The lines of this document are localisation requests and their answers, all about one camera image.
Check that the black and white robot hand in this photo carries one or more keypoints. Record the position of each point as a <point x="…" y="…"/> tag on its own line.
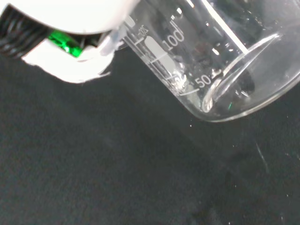
<point x="70" y="16"/>

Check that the black bench cloth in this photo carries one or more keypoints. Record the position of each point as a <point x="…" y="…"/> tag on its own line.
<point x="117" y="164"/>

